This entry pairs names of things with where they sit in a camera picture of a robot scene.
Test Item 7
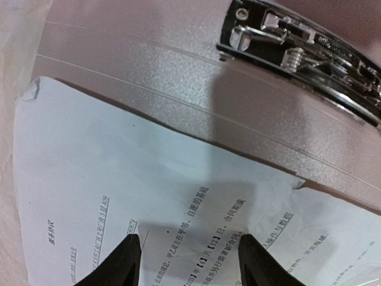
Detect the metal folder clip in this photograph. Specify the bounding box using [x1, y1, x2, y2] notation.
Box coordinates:
[216, 1, 380, 127]

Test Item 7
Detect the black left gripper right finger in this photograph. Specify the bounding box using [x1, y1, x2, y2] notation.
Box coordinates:
[239, 234, 304, 286]

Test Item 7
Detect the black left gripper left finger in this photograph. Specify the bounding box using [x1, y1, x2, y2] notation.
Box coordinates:
[76, 234, 142, 286]

